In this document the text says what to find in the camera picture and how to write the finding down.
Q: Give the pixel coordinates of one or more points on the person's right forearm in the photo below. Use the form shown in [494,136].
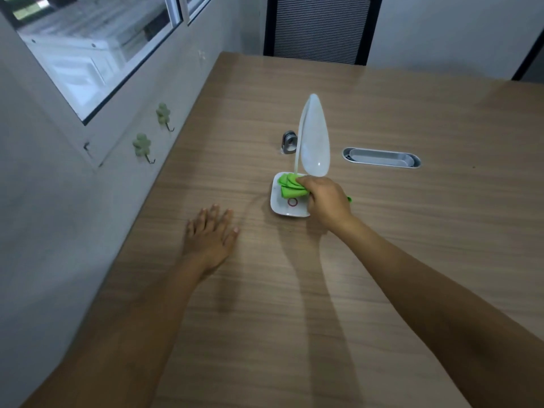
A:
[437,318]

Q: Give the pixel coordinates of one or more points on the person's left forearm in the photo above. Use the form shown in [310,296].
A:
[123,339]

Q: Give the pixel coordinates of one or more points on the green clover wall hook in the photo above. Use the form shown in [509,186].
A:
[142,146]
[163,115]

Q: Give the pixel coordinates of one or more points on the person's right fingers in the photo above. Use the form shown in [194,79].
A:
[307,185]

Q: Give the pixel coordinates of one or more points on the person's left hand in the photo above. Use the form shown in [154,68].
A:
[210,242]

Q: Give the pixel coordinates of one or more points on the person's right hand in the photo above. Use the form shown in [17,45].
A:
[329,203]

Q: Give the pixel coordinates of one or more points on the black mesh office chair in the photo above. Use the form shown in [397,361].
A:
[321,27]

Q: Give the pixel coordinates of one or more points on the sliding glass window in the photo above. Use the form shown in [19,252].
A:
[91,46]

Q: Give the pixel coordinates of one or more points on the white desk lamp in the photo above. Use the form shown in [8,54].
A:
[308,157]

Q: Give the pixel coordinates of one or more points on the green cleaning cloth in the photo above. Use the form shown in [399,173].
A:
[291,186]

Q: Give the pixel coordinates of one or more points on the person's left thumb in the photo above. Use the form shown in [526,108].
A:
[233,235]

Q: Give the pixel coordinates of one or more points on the person's left middle finger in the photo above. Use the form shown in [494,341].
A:
[214,215]

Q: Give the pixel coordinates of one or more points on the person's left little finger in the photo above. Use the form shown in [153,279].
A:
[189,228]

